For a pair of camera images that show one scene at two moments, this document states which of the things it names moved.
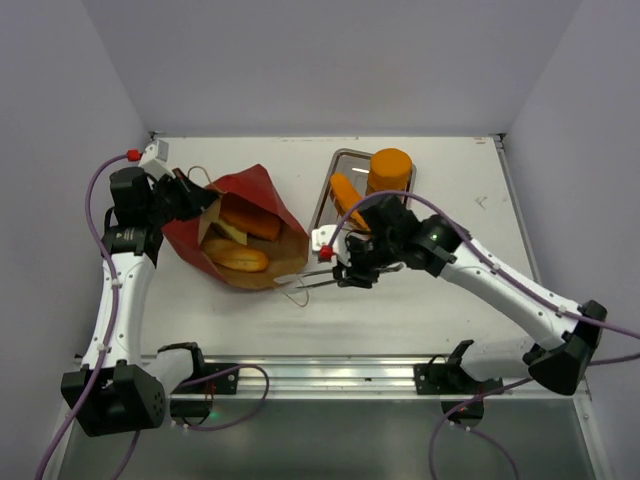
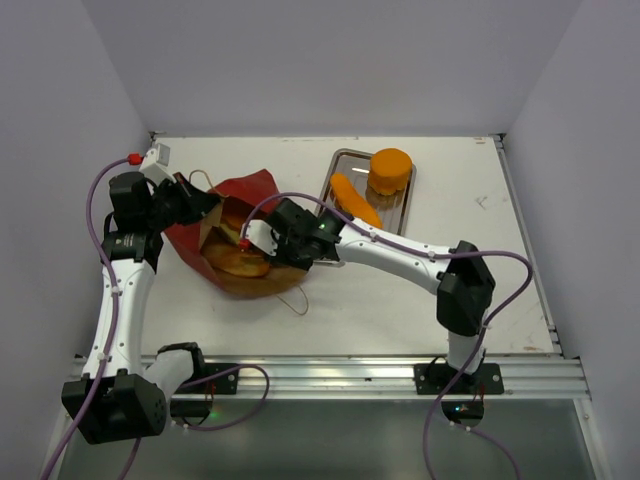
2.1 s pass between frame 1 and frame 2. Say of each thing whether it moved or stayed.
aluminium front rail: stayed
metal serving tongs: moved
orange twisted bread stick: stayed
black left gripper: stayed
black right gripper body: moved
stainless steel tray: stayed
